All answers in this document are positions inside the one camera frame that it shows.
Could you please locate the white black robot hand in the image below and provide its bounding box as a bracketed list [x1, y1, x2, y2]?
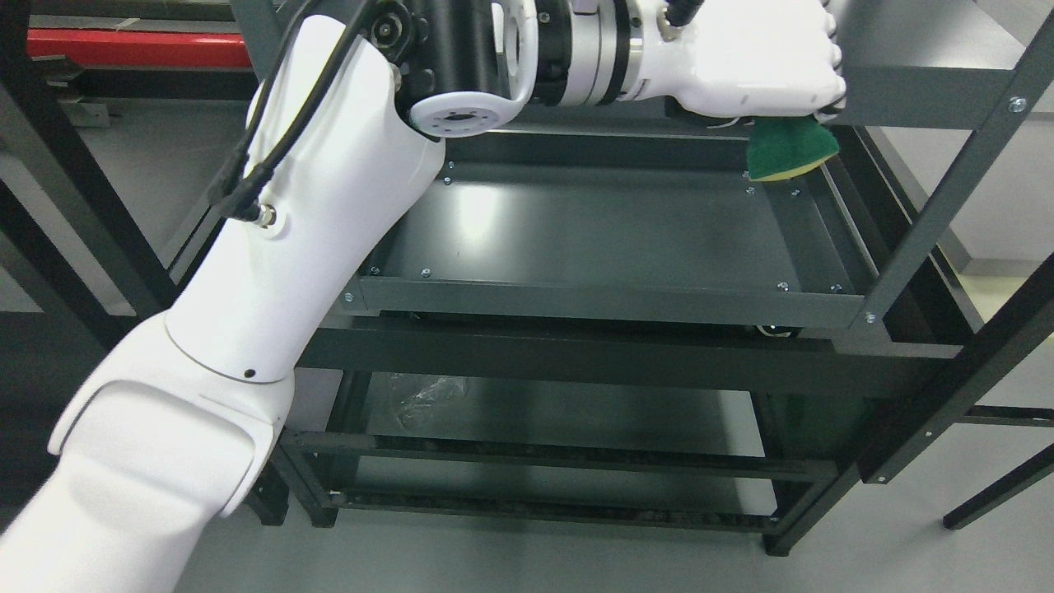
[626, 1, 846, 118]

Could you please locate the grey metal shelf unit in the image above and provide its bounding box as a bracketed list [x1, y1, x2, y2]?
[245, 20, 1052, 556]

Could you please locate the clear plastic bag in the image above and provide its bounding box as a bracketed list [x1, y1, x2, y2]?
[387, 374, 468, 431]

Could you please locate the red metal beam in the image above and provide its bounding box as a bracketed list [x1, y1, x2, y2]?
[26, 29, 251, 70]

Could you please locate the black metal shelf rack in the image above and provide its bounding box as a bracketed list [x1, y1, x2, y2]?
[2, 1, 242, 525]

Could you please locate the green yellow sponge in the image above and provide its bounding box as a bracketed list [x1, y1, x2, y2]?
[746, 115, 840, 183]

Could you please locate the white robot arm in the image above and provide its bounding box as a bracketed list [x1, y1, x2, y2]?
[2, 1, 541, 592]

